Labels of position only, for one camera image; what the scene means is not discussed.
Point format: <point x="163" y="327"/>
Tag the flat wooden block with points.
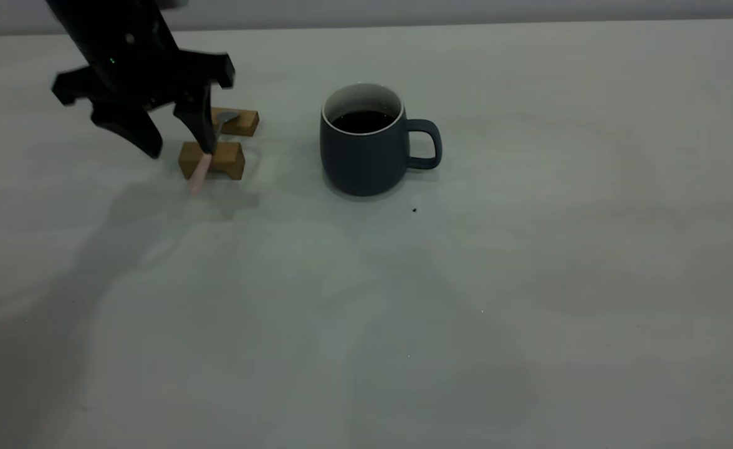
<point x="246" y="125"/>

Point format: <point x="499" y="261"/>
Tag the dark grey ceramic cup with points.
<point x="363" y="162"/>

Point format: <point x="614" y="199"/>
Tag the arched wooden block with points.
<point x="232" y="163"/>

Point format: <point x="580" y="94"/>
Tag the dark coffee liquid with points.
<point x="362" y="122"/>

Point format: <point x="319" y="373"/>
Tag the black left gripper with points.
<point x="126" y="56"/>

